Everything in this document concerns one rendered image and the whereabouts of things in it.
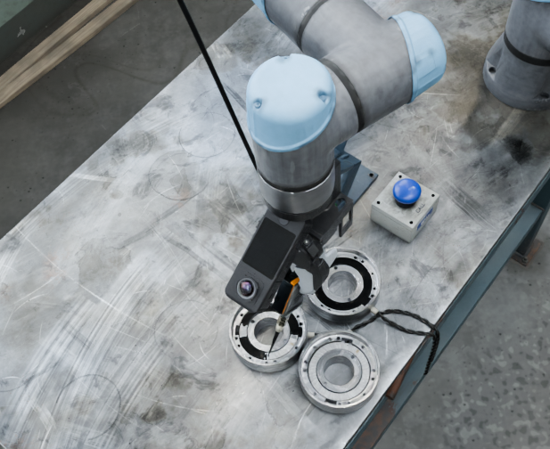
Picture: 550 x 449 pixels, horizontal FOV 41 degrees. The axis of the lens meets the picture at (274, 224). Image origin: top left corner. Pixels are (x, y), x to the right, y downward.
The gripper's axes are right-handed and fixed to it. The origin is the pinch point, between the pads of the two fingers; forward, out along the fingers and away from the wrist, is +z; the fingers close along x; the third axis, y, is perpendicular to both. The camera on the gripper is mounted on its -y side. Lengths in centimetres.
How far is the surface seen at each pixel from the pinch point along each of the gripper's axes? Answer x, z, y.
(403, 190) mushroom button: -1.5, 5.7, 22.7
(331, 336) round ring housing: -5.2, 10.1, 0.5
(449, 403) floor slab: -18, 93, 30
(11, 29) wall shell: 159, 85, 48
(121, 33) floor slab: 134, 93, 72
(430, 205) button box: -5.1, 8.7, 24.5
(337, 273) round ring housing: -0.2, 10.7, 8.8
